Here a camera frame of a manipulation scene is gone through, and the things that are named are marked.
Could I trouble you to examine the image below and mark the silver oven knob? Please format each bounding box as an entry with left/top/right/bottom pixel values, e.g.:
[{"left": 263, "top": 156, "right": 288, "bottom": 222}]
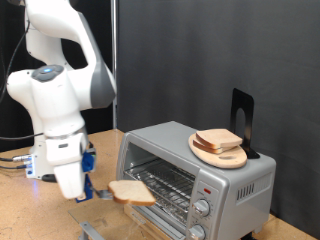
[
  {"left": 188, "top": 224, "right": 206, "bottom": 240},
  {"left": 193, "top": 199, "right": 211, "bottom": 218}
]

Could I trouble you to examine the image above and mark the round wooden cutting board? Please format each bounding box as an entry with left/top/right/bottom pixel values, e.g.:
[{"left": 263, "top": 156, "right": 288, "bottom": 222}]
[{"left": 188, "top": 133, "right": 248, "bottom": 170}]

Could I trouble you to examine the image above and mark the glass oven door with handle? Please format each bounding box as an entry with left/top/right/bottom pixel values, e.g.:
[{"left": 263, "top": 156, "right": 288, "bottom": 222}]
[{"left": 68, "top": 193, "right": 183, "bottom": 240}]

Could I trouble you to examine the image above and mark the silver metal pole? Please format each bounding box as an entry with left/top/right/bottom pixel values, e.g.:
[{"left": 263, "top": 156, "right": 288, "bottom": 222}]
[{"left": 110, "top": 0, "right": 119, "bottom": 130}]

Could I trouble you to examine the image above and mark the black camera cable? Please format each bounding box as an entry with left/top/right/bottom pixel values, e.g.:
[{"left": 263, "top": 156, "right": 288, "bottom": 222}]
[{"left": 0, "top": 9, "right": 45, "bottom": 141}]

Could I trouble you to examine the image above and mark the white bread slice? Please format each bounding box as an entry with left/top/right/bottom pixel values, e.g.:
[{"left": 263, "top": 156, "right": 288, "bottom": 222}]
[
  {"left": 195, "top": 128, "right": 243, "bottom": 150},
  {"left": 192, "top": 139, "right": 234, "bottom": 155},
  {"left": 107, "top": 179, "right": 157, "bottom": 207}
]

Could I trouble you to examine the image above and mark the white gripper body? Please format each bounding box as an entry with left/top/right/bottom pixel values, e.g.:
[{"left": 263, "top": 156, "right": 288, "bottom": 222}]
[{"left": 53, "top": 162, "right": 87, "bottom": 200}]

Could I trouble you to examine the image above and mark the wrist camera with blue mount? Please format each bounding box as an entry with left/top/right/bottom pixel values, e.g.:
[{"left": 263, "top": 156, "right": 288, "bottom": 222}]
[{"left": 81, "top": 148, "right": 98, "bottom": 174}]

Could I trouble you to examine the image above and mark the silver toaster oven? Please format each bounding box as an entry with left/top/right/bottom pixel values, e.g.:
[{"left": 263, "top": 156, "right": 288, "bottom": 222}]
[{"left": 114, "top": 121, "right": 278, "bottom": 240}]

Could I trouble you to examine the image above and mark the black metal bookend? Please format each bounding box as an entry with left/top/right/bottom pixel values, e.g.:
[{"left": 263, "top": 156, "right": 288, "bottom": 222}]
[{"left": 229, "top": 87, "right": 261, "bottom": 160}]

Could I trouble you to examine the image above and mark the black backdrop curtain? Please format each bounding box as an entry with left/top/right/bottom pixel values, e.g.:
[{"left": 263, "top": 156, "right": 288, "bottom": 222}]
[{"left": 0, "top": 0, "right": 114, "bottom": 153}]

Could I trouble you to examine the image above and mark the black base cable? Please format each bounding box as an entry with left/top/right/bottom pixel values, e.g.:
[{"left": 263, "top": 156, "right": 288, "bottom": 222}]
[
  {"left": 0, "top": 153, "right": 33, "bottom": 163},
  {"left": 0, "top": 163, "right": 32, "bottom": 170}
]

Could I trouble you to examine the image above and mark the dark grey backdrop curtain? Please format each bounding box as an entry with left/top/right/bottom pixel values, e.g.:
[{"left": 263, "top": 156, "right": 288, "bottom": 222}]
[{"left": 117, "top": 0, "right": 320, "bottom": 239}]

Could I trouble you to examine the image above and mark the wire oven rack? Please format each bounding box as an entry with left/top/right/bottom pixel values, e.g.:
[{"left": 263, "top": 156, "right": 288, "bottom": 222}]
[{"left": 123, "top": 158, "right": 197, "bottom": 225}]

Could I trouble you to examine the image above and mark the metal spatula with blue block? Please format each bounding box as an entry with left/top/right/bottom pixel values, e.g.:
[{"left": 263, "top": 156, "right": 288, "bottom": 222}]
[{"left": 41, "top": 173, "right": 116, "bottom": 204}]

